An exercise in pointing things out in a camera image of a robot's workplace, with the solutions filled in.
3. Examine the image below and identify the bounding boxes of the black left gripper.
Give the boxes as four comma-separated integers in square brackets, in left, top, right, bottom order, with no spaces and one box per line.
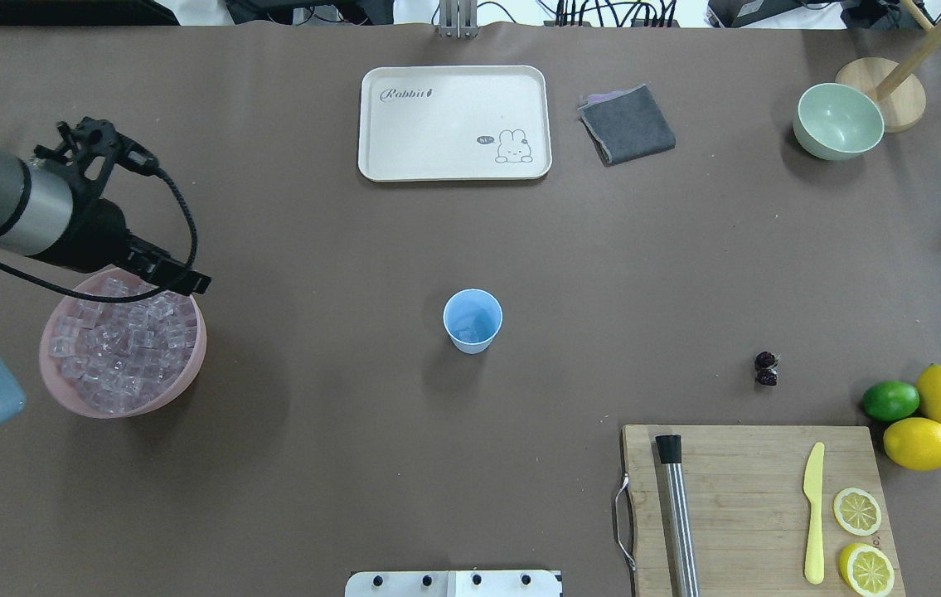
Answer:
[33,118,211,296]

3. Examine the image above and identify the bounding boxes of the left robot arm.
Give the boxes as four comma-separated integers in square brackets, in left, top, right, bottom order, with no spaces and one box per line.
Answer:
[0,117,211,425]

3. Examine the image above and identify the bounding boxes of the pink bowl of ice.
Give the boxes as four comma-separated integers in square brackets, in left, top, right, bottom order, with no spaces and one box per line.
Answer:
[39,291,207,419]

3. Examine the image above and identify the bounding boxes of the light blue plastic cup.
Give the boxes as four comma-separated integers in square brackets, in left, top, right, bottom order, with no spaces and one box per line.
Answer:
[443,289,503,355]

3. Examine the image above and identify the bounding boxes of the dark cherries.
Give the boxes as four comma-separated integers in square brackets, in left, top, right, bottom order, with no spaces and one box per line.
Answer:
[754,351,781,388]

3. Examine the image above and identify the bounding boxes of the cream rabbit serving tray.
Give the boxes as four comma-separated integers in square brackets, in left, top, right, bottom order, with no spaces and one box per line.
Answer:
[357,65,553,182]

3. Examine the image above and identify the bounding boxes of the grey folded cloth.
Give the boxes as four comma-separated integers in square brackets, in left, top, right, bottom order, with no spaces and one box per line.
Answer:
[579,84,676,166]

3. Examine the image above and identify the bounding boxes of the steel muddler black tip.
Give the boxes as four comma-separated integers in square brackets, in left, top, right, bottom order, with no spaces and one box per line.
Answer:
[655,434,701,596]

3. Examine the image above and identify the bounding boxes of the bamboo cutting board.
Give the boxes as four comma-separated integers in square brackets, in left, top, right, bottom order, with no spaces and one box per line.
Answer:
[622,425,886,596]

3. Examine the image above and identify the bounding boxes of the mint green bowl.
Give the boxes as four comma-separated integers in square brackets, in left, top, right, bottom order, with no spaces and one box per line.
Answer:
[793,83,885,160]

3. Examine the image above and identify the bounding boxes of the yellow plastic knife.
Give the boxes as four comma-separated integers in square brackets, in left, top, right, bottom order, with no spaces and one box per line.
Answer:
[801,442,826,585]

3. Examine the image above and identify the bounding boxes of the lemon half upper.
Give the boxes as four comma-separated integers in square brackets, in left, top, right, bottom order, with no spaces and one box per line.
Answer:
[832,487,883,536]

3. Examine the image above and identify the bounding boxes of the lemon half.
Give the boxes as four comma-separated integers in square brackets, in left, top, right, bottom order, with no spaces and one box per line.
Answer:
[838,541,897,596]
[832,487,883,536]

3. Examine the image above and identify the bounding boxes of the green lime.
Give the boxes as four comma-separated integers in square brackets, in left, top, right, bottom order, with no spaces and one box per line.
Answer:
[861,379,920,423]

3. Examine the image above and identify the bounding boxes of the wooden glass drying stand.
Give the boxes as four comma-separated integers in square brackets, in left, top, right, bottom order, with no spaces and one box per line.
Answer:
[835,1,941,133]

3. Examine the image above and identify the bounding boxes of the lemon half lower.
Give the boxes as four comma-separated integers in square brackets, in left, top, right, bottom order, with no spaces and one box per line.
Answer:
[838,541,897,596]

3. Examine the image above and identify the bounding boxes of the whole lemon near board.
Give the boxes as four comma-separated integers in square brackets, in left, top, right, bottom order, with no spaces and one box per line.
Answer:
[883,417,941,471]

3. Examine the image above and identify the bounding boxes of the aluminium frame post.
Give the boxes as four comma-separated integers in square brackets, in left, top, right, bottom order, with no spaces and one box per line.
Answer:
[436,0,480,39]

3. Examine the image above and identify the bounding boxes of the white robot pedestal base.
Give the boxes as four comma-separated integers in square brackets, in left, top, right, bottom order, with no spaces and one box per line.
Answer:
[344,568,564,596]

